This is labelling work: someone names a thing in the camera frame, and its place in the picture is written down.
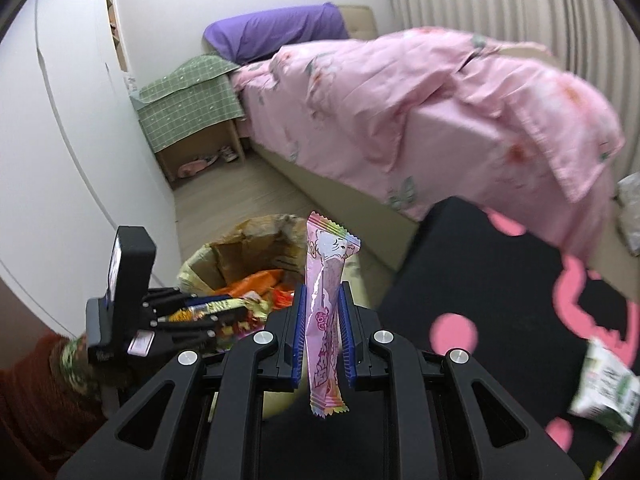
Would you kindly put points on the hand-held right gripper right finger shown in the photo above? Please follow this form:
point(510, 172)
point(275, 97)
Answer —
point(346, 342)

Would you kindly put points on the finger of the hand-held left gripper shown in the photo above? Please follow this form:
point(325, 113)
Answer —
point(170, 301)
point(185, 335)

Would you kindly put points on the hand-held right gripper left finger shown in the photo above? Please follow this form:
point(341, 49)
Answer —
point(299, 337)

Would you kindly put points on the yellow green snack wrapper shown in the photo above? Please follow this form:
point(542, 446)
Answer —
point(220, 310)

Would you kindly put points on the pink stick snack wrapper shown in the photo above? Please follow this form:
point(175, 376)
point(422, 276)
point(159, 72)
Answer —
point(327, 280)

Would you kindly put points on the orange snack wrapper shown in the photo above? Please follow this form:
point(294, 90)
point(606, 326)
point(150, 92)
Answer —
point(250, 280)

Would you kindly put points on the paper bag with snack wrappers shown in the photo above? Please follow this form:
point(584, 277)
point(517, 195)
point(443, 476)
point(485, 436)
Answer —
point(235, 255)

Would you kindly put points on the person's left forearm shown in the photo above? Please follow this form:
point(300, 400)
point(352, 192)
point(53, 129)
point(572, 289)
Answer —
point(35, 400)

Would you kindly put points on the pink slippers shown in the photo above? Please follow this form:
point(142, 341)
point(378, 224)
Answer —
point(195, 167)

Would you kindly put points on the black mat with pink pattern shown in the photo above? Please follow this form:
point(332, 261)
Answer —
point(475, 280)

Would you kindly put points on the wooden nightstand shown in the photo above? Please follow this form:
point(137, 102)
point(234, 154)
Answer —
point(200, 147)

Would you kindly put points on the small sneakers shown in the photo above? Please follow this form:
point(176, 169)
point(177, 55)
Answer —
point(227, 153)

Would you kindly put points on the white wardrobe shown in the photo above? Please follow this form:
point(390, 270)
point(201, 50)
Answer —
point(65, 135)

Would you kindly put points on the green checked cloth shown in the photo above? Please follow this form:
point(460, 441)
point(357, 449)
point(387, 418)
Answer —
point(190, 95)

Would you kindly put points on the pink floral duvet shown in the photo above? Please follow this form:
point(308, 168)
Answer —
point(400, 110)

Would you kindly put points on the green and white snack packet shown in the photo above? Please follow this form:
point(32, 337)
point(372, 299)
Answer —
point(602, 385)

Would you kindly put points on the small yellow wrapper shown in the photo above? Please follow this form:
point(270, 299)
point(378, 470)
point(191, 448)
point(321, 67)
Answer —
point(596, 472)

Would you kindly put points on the purple pillow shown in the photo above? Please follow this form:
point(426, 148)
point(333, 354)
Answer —
point(275, 30)

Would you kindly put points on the crumpled white plastic bag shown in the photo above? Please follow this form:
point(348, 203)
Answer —
point(630, 215)

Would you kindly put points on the beige headboard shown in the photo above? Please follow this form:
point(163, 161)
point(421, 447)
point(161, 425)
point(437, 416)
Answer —
point(357, 22)

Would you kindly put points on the pleated white curtain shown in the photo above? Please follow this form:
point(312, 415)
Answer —
point(525, 5)

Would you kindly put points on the beige bed frame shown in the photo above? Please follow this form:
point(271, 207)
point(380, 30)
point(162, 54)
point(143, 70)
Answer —
point(325, 190)

